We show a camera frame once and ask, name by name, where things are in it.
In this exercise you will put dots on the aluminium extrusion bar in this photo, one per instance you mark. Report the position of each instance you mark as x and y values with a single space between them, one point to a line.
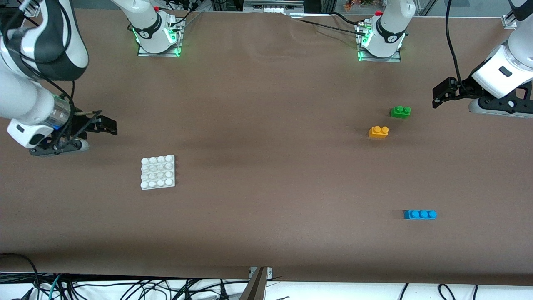
270 6

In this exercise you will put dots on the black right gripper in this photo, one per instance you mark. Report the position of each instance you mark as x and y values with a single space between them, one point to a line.
83 124

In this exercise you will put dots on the white studded base plate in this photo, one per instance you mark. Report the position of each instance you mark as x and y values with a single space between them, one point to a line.
158 173

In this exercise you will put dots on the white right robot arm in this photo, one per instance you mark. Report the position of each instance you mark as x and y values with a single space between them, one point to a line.
25 96

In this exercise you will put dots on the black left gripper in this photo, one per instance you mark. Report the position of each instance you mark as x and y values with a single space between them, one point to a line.
463 88

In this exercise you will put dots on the metal corner bracket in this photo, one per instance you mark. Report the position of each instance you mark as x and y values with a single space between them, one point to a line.
509 21

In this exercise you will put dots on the green two-stud block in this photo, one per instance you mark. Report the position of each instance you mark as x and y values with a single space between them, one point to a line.
399 113

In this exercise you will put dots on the metal table edge bracket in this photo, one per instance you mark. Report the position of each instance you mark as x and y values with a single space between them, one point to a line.
258 287

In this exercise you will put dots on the yellow two-stud block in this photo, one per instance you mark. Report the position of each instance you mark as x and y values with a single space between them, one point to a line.
378 133

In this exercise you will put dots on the blue three-stud block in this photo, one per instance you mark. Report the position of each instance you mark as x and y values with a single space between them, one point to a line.
418 214

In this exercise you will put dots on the orange background clutter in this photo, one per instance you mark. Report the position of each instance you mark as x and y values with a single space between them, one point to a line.
349 5

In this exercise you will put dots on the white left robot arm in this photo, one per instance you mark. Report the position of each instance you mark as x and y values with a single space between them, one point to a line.
389 33

